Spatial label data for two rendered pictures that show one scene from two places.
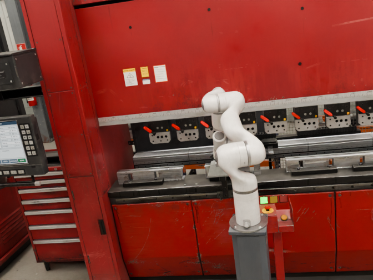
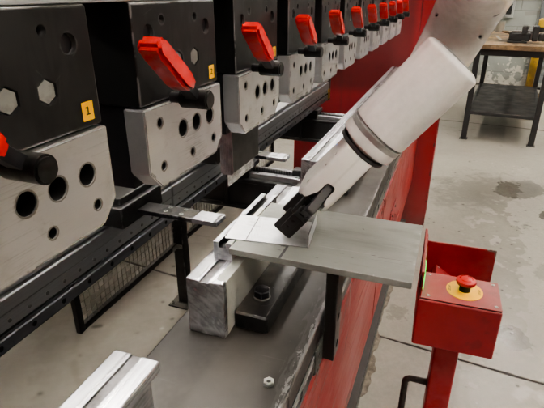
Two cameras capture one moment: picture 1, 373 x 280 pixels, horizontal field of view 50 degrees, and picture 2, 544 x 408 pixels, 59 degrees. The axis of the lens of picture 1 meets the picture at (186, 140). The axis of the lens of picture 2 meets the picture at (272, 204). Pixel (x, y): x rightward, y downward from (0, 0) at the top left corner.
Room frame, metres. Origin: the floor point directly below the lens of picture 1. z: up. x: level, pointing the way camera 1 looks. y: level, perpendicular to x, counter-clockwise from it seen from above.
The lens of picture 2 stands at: (2.49, 0.45, 1.35)
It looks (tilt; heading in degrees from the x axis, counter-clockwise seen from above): 24 degrees down; 280
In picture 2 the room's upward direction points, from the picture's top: straight up
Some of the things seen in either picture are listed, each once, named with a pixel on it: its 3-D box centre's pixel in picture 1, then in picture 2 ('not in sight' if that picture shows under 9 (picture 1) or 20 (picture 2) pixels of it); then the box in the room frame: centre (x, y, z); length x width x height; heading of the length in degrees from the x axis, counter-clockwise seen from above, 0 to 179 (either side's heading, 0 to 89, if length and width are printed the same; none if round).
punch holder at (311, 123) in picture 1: (305, 116); (334, 31); (2.56, -0.81, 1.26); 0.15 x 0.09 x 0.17; 80
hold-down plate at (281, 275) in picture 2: (230, 176); (282, 273); (2.60, -0.27, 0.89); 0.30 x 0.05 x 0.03; 80
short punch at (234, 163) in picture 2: not in sight; (240, 147); (2.66, -0.24, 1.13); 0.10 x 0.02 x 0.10; 80
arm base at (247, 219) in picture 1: (246, 205); not in sight; (1.76, -0.25, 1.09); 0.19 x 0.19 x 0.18
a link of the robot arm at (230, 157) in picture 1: (236, 166); not in sight; (1.76, -0.21, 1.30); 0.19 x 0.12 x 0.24; 93
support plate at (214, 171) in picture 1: (222, 168); (329, 239); (2.52, -0.22, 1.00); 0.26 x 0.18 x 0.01; 170
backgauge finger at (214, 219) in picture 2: not in sight; (152, 204); (2.83, -0.26, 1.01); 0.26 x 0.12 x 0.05; 170
